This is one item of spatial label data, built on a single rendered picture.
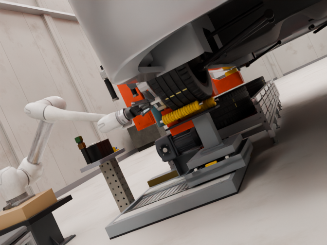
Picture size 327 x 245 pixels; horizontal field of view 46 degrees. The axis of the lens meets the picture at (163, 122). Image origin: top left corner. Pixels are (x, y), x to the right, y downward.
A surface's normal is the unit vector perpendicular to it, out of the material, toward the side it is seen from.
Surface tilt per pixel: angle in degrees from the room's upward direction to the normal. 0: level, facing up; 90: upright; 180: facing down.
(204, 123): 90
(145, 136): 90
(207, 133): 90
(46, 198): 90
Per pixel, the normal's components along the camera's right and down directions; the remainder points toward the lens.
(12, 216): -0.33, 0.15
